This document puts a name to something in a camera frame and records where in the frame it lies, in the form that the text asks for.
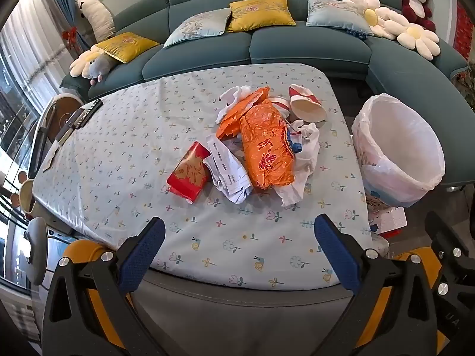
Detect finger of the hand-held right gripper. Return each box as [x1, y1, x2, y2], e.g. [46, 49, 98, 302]
[424, 211, 475, 298]

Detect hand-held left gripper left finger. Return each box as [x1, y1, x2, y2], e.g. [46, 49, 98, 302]
[42, 217, 166, 356]

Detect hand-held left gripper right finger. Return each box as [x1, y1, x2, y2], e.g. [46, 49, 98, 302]
[313, 213, 440, 356]

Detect large white plastic bag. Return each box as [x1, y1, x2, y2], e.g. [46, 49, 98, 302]
[275, 120, 320, 208]

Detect red and gold box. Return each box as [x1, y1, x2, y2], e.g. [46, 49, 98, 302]
[166, 142, 212, 204]

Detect bin with white liner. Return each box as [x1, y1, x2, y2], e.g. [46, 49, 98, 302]
[351, 94, 446, 208]

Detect white paper receipts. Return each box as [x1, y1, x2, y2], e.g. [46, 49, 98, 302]
[203, 135, 253, 204]

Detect orange plastic bag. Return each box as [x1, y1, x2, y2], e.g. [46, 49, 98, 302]
[215, 86, 297, 190]

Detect white and red cartons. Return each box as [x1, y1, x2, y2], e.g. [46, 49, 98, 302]
[365, 189, 408, 240]

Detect floral printed tablecloth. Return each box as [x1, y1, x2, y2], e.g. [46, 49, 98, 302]
[31, 63, 375, 292]

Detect beige round chair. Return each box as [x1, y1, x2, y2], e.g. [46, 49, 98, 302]
[18, 179, 36, 217]
[24, 217, 49, 286]
[39, 94, 84, 142]

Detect crushed red paper cup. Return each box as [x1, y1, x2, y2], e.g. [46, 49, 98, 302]
[289, 84, 327, 123]

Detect potted plant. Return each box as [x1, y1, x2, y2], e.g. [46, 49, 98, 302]
[451, 65, 475, 112]

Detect small crumpled white bag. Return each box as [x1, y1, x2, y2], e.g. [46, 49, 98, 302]
[215, 85, 257, 125]

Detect teal sofa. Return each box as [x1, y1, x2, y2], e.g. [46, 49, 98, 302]
[59, 0, 475, 190]

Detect yellow embroidered pillow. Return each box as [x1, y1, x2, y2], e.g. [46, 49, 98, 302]
[94, 32, 161, 63]
[227, 0, 297, 32]

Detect red curtain bow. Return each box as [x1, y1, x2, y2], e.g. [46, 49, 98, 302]
[61, 26, 79, 49]

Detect light blue embroidered pillow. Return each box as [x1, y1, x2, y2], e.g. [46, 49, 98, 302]
[163, 7, 232, 49]
[306, 0, 375, 37]

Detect red plush bear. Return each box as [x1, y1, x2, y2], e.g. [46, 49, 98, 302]
[394, 0, 436, 32]

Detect white plush toy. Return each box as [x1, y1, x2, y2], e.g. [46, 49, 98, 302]
[73, 0, 116, 41]

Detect blue curtain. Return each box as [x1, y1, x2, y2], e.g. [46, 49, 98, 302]
[37, 0, 80, 45]

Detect red wall decoration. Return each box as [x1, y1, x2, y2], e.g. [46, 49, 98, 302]
[453, 0, 475, 60]

